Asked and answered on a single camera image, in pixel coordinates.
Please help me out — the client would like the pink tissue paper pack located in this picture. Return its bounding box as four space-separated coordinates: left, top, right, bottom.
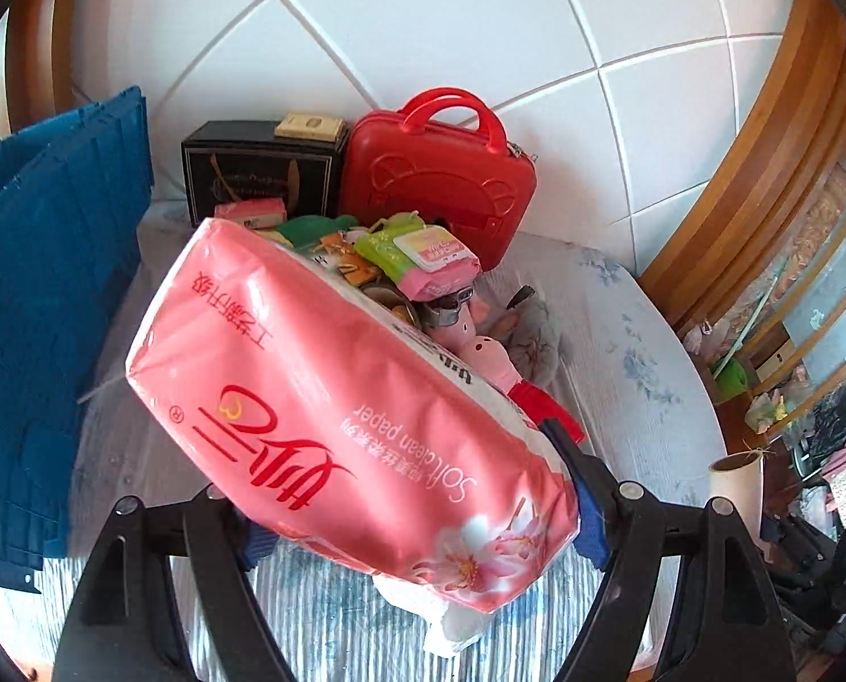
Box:
126 219 579 613

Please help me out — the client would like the pink pig plush toy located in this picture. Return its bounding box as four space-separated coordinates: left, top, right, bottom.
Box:
417 288 586 443

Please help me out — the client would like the grey small plush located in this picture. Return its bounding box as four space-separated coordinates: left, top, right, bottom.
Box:
490 285 562 388

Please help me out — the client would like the blue plastic storage crate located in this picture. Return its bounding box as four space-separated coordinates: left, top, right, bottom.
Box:
0 86 153 591

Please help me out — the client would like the pink small medicine box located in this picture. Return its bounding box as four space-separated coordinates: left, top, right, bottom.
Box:
213 197 287 230

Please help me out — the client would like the green yellow duck plush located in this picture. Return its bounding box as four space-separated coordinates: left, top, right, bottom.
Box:
276 214 356 249

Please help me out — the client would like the green pink wet wipes pack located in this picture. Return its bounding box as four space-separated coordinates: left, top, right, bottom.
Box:
354 213 482 302

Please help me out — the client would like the black gift box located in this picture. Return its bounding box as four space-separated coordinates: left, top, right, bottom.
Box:
181 120 347 226

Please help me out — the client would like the red mini suitcase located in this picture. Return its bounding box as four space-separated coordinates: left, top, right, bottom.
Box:
338 86 537 271

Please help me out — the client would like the small beige box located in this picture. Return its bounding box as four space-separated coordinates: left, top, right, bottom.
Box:
273 113 347 143

